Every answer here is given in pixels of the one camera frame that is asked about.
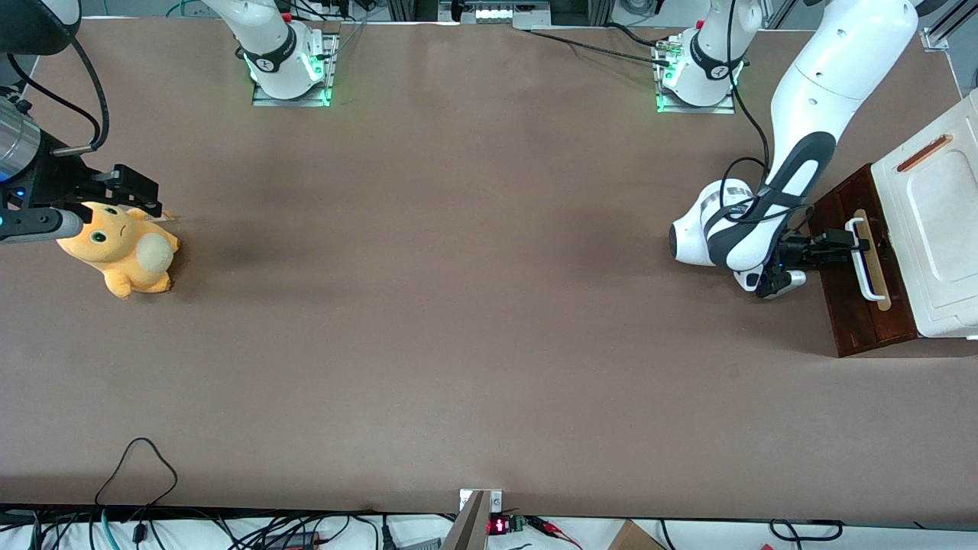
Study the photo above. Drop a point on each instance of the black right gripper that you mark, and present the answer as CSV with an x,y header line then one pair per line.
x,y
55,178

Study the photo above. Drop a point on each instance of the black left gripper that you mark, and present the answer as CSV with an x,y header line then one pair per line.
x,y
797,251

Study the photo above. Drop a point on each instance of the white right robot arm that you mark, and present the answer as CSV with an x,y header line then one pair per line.
x,y
271,46

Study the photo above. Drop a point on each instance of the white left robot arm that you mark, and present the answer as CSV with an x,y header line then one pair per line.
x,y
833,76

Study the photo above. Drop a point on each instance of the orange plush toy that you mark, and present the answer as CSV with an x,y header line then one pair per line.
x,y
130,252

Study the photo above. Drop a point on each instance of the brown cabinet with white top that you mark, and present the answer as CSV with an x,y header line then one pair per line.
x,y
940,229

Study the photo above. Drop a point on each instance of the brown cardboard box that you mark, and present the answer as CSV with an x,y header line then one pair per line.
x,y
634,538

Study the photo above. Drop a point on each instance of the black power adapter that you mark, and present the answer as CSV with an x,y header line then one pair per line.
x,y
294,541

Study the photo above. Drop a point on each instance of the grey power strip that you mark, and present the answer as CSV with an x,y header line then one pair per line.
x,y
497,11

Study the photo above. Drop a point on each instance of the red LED display module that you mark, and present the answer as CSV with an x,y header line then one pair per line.
x,y
498,525

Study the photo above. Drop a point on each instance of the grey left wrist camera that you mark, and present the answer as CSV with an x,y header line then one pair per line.
x,y
779,284

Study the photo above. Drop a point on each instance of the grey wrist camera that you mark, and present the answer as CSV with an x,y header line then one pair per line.
x,y
779,284
34,225

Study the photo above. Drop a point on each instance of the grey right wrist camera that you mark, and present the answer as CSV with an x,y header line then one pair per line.
x,y
34,225

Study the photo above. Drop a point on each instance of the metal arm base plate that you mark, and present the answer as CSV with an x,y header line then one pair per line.
x,y
722,107
263,99

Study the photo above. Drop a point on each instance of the aluminium frame profile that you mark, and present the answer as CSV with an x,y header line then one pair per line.
x,y
943,30

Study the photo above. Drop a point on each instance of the metal camera mount beam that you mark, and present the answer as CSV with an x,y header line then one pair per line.
x,y
467,527

